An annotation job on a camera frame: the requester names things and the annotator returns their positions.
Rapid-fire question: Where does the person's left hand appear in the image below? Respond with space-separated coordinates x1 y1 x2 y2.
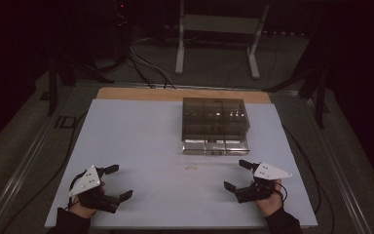
67 180 107 219

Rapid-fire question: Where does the clear plastic drawer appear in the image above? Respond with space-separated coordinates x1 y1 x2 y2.
182 138 251 156

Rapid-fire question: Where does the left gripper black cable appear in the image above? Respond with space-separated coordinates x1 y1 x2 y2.
65 174 83 210

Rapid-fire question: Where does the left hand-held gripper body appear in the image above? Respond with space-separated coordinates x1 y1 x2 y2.
68 165 122 215

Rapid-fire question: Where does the bundle of floor cables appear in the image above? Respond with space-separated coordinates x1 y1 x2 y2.
127 38 177 90

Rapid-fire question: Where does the person's right hand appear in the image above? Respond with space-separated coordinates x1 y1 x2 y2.
255 183 285 218

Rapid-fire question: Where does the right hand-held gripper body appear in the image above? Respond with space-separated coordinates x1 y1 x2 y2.
234 161 294 205

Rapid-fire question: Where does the long black cable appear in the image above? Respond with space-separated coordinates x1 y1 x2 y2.
0 111 89 234
281 125 336 234

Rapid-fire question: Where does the white metal stand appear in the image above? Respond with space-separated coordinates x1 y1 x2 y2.
174 0 271 80

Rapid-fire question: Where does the white table board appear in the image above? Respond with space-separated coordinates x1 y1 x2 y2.
44 98 318 229

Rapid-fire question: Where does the smoky transparent drawer box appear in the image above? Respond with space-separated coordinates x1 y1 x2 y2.
181 97 251 144

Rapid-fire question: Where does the black tripod stand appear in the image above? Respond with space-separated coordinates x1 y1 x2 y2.
46 48 115 117
262 32 330 130

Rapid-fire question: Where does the aluminium floor rail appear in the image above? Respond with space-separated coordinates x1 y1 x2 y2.
0 97 76 234
305 97 373 234

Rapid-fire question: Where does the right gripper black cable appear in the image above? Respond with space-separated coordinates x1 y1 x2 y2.
274 181 288 203

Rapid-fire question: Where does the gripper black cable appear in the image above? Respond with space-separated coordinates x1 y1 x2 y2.
274 181 288 203
65 174 83 210

